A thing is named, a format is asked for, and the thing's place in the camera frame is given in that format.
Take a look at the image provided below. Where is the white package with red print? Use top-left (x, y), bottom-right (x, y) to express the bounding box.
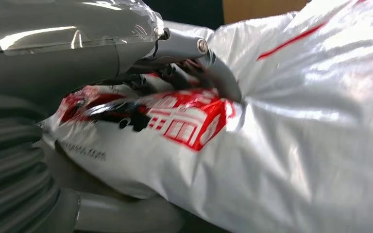
top-left (40, 0), bottom-right (373, 233)

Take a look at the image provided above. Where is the brown cardboard box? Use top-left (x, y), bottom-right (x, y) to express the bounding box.
top-left (222, 0), bottom-right (309, 25)

